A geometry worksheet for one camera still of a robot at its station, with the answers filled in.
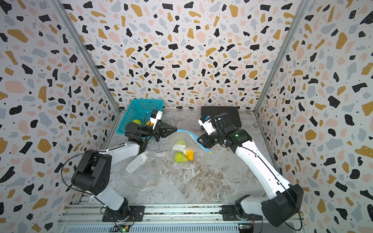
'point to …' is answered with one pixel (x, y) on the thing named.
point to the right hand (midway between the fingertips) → (201, 138)
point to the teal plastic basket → (140, 109)
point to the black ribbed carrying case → (212, 111)
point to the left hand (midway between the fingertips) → (176, 132)
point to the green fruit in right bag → (181, 142)
